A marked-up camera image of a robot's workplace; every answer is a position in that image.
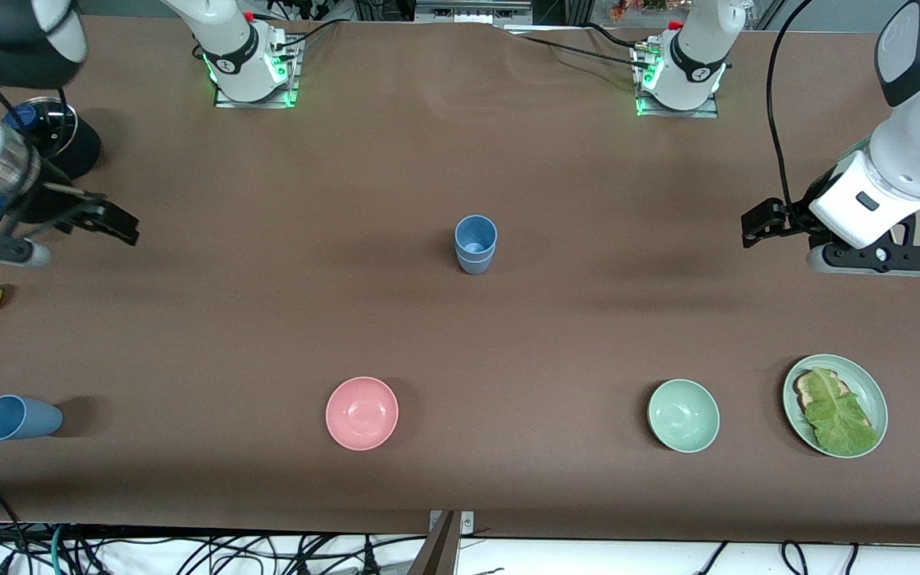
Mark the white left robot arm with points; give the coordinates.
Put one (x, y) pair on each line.
(695, 56)

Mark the orange and green decoration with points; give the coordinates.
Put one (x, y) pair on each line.
(636, 8)

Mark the pink bowl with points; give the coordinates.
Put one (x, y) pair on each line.
(362, 414)

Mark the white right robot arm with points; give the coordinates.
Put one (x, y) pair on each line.
(228, 48)

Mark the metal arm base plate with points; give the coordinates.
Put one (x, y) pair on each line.
(294, 72)
(680, 113)

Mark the blue cup with white inside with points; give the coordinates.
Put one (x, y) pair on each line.
(476, 266)

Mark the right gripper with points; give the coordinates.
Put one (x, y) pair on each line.
(46, 208)

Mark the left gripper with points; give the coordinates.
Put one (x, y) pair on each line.
(794, 214)

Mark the green lettuce leaf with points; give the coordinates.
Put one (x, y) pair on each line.
(835, 415)

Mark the brown wooden post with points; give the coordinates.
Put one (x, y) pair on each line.
(438, 555)

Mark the brown table cover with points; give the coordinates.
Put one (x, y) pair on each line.
(460, 160)

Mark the small metal table bracket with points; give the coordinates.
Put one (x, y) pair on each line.
(468, 523)

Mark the pale green plate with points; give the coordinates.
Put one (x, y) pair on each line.
(869, 391)

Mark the grey metal equipment box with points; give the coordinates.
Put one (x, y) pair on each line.
(468, 12)

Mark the glass lid with blue knob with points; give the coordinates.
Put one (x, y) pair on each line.
(57, 128)

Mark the toasted bread slice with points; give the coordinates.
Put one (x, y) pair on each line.
(803, 391)

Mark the pale green bowl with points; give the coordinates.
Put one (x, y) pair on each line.
(684, 416)

